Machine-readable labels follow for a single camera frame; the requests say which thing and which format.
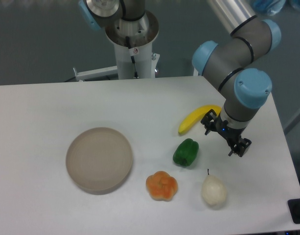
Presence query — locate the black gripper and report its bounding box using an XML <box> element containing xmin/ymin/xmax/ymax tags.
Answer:
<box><xmin>200</xmin><ymin>109</ymin><xmax>252</xmax><ymax>157</ymax></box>

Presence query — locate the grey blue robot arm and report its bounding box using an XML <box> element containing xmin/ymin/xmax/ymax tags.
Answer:
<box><xmin>78</xmin><ymin>0</ymin><xmax>281</xmax><ymax>156</ymax></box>

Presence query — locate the yellow banana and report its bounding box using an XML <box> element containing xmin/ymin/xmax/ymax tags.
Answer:
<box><xmin>178</xmin><ymin>105</ymin><xmax>222</xmax><ymax>136</ymax></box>

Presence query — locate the green bell pepper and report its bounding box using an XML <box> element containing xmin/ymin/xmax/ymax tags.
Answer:
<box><xmin>172</xmin><ymin>139</ymin><xmax>199</xmax><ymax>166</ymax></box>

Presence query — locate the white pear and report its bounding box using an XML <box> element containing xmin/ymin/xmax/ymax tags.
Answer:
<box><xmin>201</xmin><ymin>168</ymin><xmax>228</xmax><ymax>210</ymax></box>

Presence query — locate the orange braided bread roll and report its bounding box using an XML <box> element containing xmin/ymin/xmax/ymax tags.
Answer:
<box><xmin>146</xmin><ymin>171</ymin><xmax>178</xmax><ymax>201</ymax></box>

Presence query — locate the black device at table edge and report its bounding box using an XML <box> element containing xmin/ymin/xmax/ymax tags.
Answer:
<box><xmin>287</xmin><ymin>199</ymin><xmax>300</xmax><ymax>224</ymax></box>

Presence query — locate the beige round plate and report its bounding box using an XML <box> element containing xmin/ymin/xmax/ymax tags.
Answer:
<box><xmin>66</xmin><ymin>127</ymin><xmax>133</xmax><ymax>194</ymax></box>

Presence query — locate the blue plastic bag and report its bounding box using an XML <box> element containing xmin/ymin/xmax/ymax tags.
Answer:
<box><xmin>250</xmin><ymin>0</ymin><xmax>286</xmax><ymax>16</ymax></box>

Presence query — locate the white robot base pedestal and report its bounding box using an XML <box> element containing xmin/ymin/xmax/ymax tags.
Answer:
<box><xmin>105</xmin><ymin>10</ymin><xmax>159</xmax><ymax>80</ymax></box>

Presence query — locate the black cable on pedestal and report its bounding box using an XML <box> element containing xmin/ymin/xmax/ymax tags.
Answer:
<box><xmin>125</xmin><ymin>36</ymin><xmax>140</xmax><ymax>79</ymax></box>

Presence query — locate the white metal mounting bracket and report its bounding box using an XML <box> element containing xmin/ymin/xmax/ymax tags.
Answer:
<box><xmin>73</xmin><ymin>66</ymin><xmax>117</xmax><ymax>81</ymax></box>

